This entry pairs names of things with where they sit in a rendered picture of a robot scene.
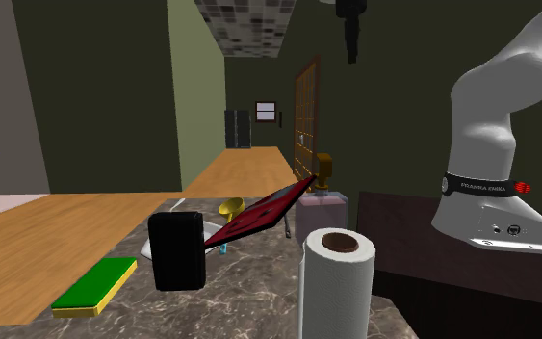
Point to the dark cabinet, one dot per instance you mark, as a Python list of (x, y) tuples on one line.
[(237, 129)]

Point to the white paper towel roll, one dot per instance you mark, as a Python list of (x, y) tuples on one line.
[(334, 286)]

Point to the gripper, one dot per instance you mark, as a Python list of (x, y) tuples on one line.
[(351, 18)]

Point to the small blue object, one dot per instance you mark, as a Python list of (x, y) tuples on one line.
[(223, 249)]

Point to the brown door with glass panes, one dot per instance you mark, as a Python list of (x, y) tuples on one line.
[(306, 122)]

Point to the black box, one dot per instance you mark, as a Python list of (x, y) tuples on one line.
[(177, 251)]

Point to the dark robot stand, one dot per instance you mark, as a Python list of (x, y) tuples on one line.
[(420, 244)]

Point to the white tray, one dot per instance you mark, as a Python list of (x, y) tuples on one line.
[(210, 231)]

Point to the red flat tablet black edge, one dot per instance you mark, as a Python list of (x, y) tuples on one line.
[(256, 216)]

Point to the yellow funnel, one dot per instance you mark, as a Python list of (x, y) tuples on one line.
[(230, 207)]

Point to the window with brown frame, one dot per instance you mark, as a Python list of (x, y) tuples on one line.
[(265, 112)]

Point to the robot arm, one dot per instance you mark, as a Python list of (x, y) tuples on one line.
[(484, 141)]

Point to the pink soap dispenser golden pump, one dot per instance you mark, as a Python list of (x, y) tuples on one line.
[(322, 213)]

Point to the green yellow sponge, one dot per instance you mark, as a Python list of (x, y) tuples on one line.
[(94, 286)]

